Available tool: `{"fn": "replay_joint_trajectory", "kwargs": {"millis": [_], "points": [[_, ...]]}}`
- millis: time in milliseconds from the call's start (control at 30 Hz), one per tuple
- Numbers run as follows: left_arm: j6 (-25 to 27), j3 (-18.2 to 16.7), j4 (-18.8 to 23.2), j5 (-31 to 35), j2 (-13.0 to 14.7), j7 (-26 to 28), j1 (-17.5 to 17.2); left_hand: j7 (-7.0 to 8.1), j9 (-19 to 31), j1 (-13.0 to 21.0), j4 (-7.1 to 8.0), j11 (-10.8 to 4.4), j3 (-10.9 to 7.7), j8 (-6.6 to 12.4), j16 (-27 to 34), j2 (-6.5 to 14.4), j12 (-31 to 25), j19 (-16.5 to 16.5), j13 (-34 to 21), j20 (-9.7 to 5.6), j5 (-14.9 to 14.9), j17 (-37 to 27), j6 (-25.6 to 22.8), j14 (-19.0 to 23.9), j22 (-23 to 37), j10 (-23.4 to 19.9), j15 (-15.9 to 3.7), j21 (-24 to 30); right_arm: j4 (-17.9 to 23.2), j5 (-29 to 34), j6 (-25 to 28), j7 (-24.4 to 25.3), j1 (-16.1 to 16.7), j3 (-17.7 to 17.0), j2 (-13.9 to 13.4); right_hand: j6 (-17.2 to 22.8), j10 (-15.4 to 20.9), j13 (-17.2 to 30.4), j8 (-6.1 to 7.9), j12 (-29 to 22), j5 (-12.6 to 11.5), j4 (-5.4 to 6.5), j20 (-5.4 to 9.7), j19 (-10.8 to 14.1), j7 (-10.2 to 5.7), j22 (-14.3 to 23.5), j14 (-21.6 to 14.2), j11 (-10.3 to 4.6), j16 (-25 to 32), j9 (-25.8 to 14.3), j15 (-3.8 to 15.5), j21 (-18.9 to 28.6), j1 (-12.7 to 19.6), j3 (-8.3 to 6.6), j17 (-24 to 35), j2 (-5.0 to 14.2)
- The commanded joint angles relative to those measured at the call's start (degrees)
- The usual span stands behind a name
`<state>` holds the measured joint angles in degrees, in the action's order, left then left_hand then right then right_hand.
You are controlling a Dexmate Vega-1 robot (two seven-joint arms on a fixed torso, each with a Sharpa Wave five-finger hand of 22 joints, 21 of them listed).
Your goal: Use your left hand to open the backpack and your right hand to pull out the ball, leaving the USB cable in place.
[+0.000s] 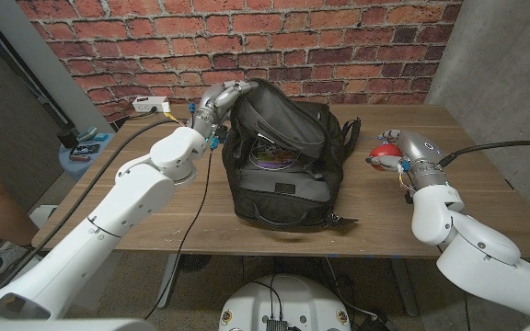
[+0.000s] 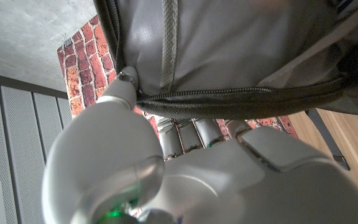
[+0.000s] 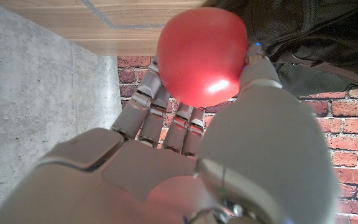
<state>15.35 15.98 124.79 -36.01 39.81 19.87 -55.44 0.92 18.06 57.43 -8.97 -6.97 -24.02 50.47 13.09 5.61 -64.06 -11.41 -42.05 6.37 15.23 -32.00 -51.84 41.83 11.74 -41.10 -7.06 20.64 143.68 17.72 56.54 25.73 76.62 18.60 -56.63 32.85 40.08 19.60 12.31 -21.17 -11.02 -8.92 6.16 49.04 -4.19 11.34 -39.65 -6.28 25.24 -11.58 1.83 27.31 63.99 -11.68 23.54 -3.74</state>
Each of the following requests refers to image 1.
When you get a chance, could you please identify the red apple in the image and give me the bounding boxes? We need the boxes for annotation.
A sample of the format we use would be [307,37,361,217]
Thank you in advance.
[368,143,403,172]

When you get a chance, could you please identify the grey teal small device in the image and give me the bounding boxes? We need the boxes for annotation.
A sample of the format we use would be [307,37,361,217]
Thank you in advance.
[76,126,98,142]

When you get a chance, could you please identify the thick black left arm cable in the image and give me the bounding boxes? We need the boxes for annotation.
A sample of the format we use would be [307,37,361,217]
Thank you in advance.
[0,118,181,291]

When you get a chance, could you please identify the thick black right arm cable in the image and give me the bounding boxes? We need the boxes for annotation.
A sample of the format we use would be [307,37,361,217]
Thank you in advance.
[438,140,530,181]

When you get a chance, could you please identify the thin black left wrist cable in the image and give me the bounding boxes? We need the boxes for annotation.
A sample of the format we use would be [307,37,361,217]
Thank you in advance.
[144,147,214,321]

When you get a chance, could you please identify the red brick printed backdrop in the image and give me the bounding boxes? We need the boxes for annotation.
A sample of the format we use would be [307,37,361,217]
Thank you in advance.
[16,0,464,123]

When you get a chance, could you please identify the purple colourful package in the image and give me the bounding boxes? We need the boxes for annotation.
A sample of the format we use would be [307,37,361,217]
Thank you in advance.
[251,140,301,170]

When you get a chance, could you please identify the white power strip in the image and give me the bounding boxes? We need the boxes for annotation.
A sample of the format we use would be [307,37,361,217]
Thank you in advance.
[132,95,171,113]

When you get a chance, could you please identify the black backpack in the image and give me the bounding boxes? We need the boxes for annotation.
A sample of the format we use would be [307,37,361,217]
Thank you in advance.
[221,78,363,231]

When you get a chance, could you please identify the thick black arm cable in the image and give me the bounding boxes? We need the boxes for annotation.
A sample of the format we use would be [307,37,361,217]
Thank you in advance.
[438,140,530,181]
[0,118,181,291]

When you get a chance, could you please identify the black cup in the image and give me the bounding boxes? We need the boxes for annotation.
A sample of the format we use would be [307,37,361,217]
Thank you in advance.
[57,130,80,149]

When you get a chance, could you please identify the light blue round stool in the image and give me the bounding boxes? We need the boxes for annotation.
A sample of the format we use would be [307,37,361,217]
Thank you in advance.
[57,132,117,181]

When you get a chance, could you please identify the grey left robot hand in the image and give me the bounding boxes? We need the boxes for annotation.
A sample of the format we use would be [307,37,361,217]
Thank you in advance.
[190,79,259,142]

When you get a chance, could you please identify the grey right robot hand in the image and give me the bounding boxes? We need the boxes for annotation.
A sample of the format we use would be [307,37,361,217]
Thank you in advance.
[364,129,448,192]

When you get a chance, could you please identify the white USB cable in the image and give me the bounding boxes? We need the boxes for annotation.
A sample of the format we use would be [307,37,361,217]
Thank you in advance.
[248,145,301,172]

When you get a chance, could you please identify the black door rail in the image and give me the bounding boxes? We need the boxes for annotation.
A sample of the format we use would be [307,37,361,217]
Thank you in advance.
[0,4,76,134]

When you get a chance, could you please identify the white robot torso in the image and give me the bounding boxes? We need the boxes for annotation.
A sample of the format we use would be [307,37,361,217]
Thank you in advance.
[218,274,352,331]

